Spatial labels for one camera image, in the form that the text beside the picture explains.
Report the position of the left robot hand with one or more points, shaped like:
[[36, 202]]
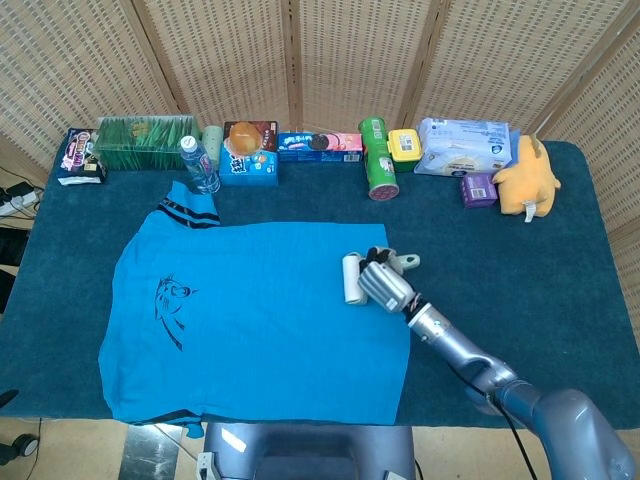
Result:
[[7, 398]]

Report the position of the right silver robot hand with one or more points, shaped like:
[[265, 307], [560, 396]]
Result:
[[387, 287]]

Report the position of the pale green lint roller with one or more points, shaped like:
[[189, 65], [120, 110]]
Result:
[[352, 280]]

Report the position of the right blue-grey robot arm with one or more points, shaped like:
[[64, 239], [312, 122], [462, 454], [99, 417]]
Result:
[[525, 395]]

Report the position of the black caster wheel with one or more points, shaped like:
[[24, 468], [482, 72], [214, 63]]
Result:
[[26, 445]]

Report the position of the dark blue carpeted table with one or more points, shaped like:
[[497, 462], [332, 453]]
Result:
[[500, 240]]

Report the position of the green chips can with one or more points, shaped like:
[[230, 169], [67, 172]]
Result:
[[380, 165]]

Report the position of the small purple box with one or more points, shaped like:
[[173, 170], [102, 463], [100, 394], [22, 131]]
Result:
[[479, 191]]

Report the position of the black device beside table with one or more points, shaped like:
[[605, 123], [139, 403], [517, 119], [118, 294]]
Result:
[[10, 260]]

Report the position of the green container with yellow lid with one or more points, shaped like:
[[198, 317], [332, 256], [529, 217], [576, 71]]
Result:
[[404, 147]]

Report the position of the blue t-shirt with cat print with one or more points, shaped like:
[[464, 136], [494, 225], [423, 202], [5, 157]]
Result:
[[250, 320]]

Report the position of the blue and pink cookie box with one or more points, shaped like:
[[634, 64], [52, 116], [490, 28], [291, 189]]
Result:
[[320, 147]]

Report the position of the white and blue wipes pack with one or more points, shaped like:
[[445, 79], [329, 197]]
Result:
[[465, 147]]

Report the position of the yellow plush toy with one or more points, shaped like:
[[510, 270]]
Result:
[[527, 182]]

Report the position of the blue-grey robot torso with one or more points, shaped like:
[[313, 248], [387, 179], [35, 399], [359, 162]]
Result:
[[310, 450]]

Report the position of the blue snack box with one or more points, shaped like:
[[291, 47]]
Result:
[[250, 170]]

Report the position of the white power strip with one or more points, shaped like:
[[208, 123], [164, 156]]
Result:
[[15, 205]]

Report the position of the clear plastic water bottle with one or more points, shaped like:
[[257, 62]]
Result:
[[200, 167]]

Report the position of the woven wicker folding screen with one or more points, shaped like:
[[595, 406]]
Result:
[[350, 55]]

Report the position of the black and purple snack pack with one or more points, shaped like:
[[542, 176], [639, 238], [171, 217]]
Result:
[[80, 157]]

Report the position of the clear box with green grass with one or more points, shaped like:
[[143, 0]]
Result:
[[140, 145]]

